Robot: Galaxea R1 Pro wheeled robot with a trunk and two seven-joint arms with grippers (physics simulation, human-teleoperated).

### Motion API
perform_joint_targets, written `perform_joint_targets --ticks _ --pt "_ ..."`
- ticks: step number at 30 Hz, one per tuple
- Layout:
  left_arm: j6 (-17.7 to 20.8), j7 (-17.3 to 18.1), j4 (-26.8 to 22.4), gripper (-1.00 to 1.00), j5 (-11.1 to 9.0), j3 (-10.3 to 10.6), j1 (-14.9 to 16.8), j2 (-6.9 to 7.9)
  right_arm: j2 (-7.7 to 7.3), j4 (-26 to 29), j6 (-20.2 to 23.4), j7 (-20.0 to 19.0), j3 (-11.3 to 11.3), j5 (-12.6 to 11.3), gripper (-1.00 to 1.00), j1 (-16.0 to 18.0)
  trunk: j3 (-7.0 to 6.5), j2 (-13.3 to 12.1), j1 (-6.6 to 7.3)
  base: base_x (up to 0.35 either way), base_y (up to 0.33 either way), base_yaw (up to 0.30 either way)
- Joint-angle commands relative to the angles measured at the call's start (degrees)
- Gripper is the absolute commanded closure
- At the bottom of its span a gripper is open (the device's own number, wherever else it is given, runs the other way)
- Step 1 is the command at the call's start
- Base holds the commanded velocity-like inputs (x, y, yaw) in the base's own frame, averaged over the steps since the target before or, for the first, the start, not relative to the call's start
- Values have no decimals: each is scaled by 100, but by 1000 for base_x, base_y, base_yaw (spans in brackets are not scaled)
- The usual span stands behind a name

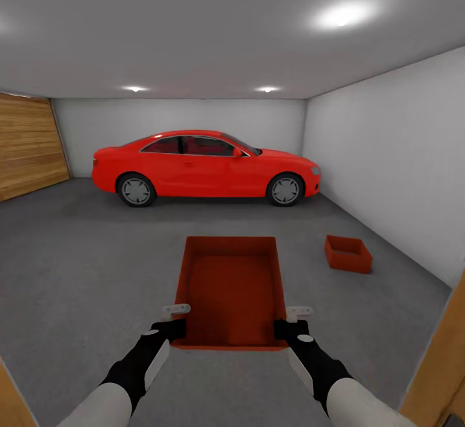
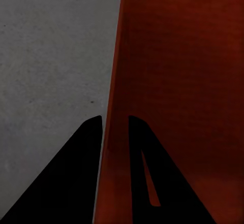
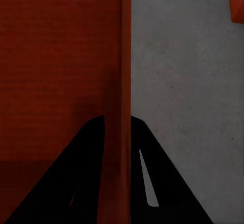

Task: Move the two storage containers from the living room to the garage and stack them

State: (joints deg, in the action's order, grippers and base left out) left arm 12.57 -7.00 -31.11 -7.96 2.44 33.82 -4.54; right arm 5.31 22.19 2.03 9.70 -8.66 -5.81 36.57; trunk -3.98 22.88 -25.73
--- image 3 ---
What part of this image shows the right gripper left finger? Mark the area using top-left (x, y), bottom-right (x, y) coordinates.
top-left (4, 115), bottom-right (105, 224)

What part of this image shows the storage box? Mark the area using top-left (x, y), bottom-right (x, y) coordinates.
top-left (230, 0), bottom-right (244, 23)
top-left (0, 0), bottom-right (131, 224)

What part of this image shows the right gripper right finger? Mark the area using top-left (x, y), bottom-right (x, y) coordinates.
top-left (130, 116), bottom-right (213, 224)

